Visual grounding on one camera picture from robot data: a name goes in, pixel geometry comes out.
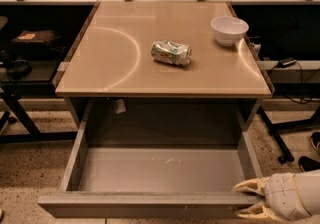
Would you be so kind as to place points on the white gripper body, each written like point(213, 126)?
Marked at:
point(279, 195)

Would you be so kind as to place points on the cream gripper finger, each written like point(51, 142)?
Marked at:
point(258, 211)
point(255, 185)

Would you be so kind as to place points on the grey top drawer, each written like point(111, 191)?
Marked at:
point(159, 159)

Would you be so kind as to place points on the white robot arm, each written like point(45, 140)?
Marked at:
point(312, 200)

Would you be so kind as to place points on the grey drawer cabinet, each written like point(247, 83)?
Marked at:
point(165, 74)

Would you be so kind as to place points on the black white sneaker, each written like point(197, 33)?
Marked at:
point(307, 164)

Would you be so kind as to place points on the black table leg bar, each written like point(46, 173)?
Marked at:
point(286, 155)

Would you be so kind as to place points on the black power adapter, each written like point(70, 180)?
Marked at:
point(286, 62)

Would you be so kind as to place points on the white bowl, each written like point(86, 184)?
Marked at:
point(228, 30)

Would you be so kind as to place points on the crushed green soda can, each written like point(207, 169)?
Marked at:
point(172, 53)

